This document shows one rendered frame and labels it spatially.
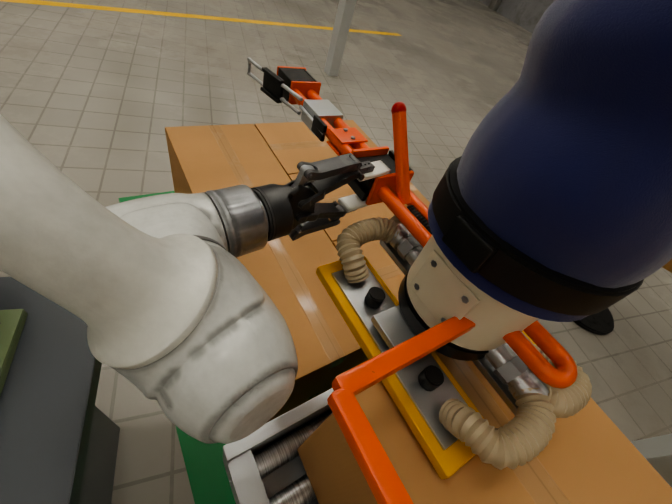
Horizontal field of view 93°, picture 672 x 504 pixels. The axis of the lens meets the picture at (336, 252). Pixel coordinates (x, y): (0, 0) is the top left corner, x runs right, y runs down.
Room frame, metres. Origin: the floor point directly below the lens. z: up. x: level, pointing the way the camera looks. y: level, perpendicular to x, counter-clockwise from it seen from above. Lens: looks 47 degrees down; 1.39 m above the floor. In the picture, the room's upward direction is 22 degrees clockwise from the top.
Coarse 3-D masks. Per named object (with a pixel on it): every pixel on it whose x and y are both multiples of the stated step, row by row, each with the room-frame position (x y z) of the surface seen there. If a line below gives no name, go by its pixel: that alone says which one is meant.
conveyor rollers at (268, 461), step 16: (320, 416) 0.25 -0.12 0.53; (304, 432) 0.20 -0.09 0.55; (272, 448) 0.14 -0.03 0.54; (288, 448) 0.16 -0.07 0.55; (256, 464) 0.11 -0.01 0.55; (272, 464) 0.12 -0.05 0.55; (304, 480) 0.11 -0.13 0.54; (272, 496) 0.07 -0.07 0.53; (288, 496) 0.07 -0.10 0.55; (304, 496) 0.09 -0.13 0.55
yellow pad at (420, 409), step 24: (336, 264) 0.36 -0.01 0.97; (336, 288) 0.31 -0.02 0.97; (360, 288) 0.33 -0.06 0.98; (384, 288) 0.35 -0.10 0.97; (360, 312) 0.28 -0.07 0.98; (360, 336) 0.25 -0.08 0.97; (432, 360) 0.25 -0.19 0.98; (384, 384) 0.19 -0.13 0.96; (408, 384) 0.20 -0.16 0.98; (432, 384) 0.20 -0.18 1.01; (456, 384) 0.23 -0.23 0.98; (408, 408) 0.17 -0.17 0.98; (432, 408) 0.18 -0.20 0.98; (432, 432) 0.15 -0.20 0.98; (432, 456) 0.13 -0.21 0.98; (456, 456) 0.14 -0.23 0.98
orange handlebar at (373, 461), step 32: (352, 128) 0.61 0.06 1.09; (384, 192) 0.45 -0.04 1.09; (416, 224) 0.39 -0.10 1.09; (448, 320) 0.24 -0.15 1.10; (384, 352) 0.17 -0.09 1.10; (416, 352) 0.18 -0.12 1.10; (544, 352) 0.26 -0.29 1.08; (352, 384) 0.12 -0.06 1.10; (352, 416) 0.09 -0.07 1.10; (352, 448) 0.07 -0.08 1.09; (384, 480) 0.06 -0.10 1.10
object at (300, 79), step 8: (280, 72) 0.74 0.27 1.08; (288, 72) 0.74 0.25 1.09; (296, 72) 0.75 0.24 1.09; (304, 72) 0.77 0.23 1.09; (288, 80) 0.71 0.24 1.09; (296, 80) 0.71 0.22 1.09; (304, 80) 0.73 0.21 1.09; (312, 80) 0.74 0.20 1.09; (296, 88) 0.70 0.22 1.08; (304, 88) 0.72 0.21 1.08; (312, 88) 0.73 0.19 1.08; (288, 96) 0.70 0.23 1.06
